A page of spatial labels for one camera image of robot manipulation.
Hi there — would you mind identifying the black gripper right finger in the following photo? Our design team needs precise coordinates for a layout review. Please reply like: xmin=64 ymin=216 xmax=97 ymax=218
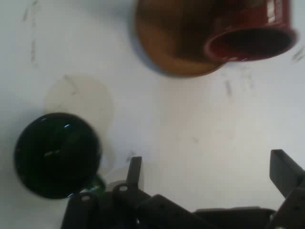
xmin=270 ymin=149 xmax=305 ymax=229

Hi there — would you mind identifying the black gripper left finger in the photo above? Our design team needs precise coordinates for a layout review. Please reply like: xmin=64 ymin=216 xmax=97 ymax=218
xmin=61 ymin=156 xmax=210 ymax=229

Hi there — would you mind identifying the red speckled enamel mug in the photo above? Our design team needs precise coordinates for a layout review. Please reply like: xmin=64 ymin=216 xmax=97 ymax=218
xmin=204 ymin=0 xmax=298 ymax=63

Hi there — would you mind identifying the dark green round glass object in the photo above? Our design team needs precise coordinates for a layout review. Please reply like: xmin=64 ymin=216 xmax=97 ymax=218
xmin=13 ymin=112 xmax=107 ymax=200

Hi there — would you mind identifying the brown wooden mug tree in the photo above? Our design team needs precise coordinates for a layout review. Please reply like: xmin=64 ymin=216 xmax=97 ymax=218
xmin=135 ymin=0 xmax=224 ymax=77

